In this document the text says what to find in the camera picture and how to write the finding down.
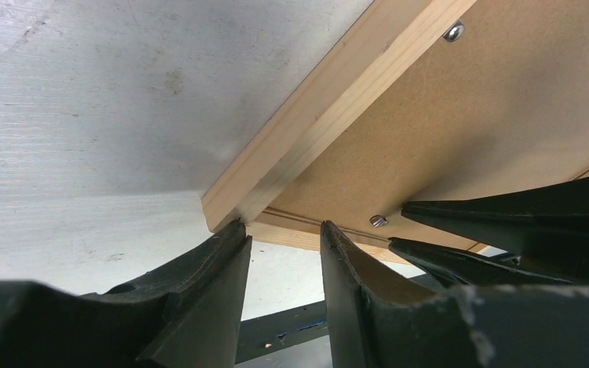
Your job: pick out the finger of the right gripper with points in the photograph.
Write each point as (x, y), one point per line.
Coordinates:
(547, 227)
(451, 266)

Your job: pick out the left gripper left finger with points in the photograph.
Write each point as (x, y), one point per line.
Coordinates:
(185, 313)

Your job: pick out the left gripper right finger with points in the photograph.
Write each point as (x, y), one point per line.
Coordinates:
(378, 318)

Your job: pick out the brown cardboard backing board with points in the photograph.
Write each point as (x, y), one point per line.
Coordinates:
(503, 109)

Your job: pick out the wooden picture frame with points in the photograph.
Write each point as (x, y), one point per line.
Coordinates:
(388, 38)

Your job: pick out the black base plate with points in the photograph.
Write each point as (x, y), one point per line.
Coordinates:
(267, 334)

